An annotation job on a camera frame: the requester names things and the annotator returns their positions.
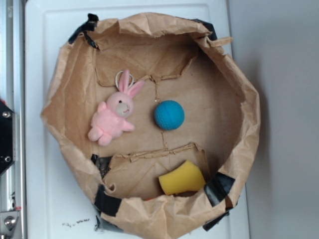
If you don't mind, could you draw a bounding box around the pink plush bunny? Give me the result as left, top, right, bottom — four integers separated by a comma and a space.
88, 70, 145, 146

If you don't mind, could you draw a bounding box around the blue golf ball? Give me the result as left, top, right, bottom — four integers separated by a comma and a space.
154, 101, 185, 130

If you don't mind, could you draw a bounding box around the black mounting bracket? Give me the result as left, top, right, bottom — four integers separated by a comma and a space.
0, 100, 14, 176

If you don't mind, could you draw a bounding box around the yellow sponge piece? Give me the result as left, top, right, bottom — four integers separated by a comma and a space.
159, 161, 206, 195

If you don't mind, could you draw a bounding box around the brown paper bag bin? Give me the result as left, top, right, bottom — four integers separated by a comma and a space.
41, 13, 261, 239

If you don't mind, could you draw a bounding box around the aluminium frame rail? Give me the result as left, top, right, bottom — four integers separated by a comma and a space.
0, 0, 27, 239

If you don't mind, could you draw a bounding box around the white plastic tray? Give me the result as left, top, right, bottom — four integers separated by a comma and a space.
25, 0, 249, 239

